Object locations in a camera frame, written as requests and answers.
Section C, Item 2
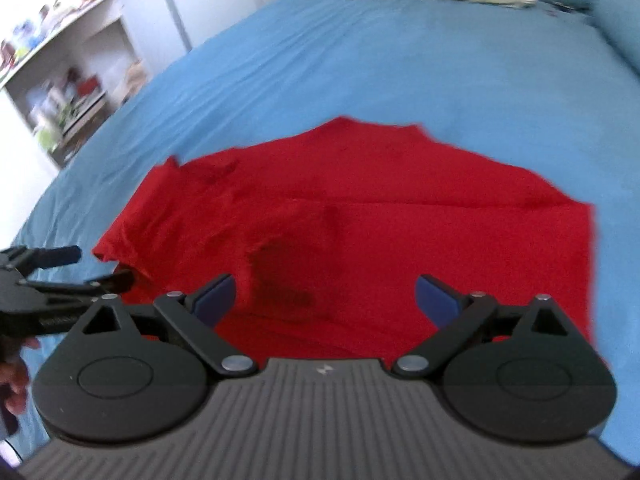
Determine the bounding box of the person's left hand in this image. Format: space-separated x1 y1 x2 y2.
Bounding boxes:
0 337 41 418

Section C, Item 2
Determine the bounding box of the red t-shirt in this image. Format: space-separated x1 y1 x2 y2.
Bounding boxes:
91 116 596 361

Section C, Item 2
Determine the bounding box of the blue bed sheet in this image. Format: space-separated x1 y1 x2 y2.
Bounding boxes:
0 0 640 466

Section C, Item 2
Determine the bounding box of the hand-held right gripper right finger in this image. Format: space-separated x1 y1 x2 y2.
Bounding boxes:
391 275 572 379

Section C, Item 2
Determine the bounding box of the blue pillow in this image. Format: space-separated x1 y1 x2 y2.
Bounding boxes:
527 0 640 73

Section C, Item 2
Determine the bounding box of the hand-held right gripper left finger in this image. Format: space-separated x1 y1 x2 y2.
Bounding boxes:
82 274 260 375

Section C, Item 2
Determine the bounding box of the clutter on shelves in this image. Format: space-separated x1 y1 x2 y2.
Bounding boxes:
0 0 151 158

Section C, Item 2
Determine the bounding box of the white shelving unit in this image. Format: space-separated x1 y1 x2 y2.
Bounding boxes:
0 0 193 171

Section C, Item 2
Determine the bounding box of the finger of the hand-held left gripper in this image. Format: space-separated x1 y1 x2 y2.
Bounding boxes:
22 245 82 270
18 269 136 304

